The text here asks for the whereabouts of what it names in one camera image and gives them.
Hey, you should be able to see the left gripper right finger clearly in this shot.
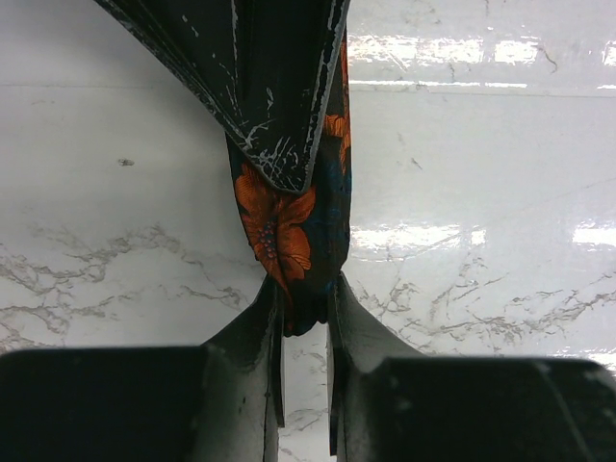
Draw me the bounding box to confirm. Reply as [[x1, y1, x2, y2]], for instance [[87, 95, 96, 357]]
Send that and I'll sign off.
[[327, 277, 615, 461]]

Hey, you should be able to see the black orange floral tie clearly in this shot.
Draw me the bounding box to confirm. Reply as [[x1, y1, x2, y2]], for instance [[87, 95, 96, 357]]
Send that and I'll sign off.
[[226, 42, 352, 337]]

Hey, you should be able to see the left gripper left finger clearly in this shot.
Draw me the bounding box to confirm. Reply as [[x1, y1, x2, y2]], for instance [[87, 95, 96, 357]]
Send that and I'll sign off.
[[1, 278, 284, 461]]

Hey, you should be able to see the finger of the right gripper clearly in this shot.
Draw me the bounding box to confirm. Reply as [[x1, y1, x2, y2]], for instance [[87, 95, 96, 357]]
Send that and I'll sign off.
[[97, 0, 349, 193]]

